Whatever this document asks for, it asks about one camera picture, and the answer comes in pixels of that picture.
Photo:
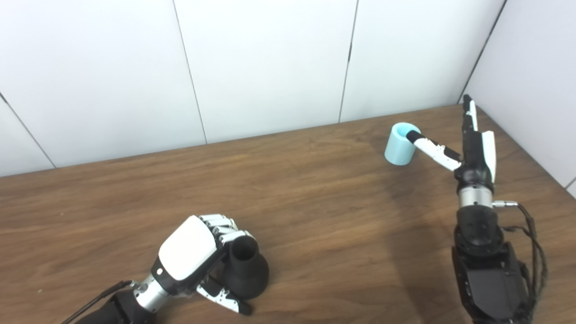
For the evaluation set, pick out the white and black left hand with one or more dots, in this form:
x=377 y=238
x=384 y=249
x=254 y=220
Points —
x=186 y=247

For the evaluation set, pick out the white and black right hand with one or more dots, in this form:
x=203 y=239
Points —
x=474 y=162

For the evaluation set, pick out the black flared nozzle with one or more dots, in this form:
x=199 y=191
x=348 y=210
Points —
x=247 y=274

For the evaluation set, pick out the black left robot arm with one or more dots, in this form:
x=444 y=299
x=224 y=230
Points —
x=121 y=308

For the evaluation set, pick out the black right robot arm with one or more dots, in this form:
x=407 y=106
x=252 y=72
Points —
x=488 y=270

